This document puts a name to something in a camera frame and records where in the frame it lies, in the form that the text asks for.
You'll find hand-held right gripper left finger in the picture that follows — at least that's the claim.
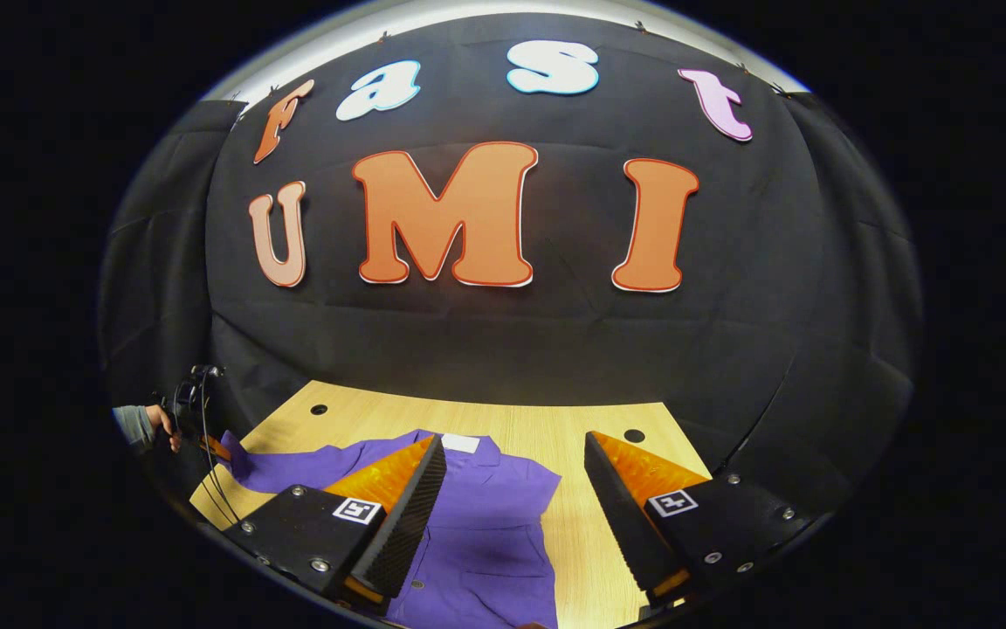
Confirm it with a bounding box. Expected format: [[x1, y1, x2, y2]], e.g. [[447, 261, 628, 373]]
[[225, 433, 449, 608]]

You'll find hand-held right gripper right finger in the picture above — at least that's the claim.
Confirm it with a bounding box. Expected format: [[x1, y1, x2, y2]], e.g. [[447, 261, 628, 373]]
[[584, 430, 816, 612]]

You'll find purple shirt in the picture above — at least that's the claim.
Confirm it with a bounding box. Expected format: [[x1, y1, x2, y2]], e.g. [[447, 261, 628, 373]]
[[222, 428, 562, 629]]

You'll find black backdrop cloth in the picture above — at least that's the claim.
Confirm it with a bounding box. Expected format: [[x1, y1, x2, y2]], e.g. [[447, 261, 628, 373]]
[[100, 13, 923, 525]]

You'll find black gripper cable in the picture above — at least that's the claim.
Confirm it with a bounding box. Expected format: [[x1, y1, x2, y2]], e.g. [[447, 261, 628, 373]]
[[199, 376, 242, 527]]

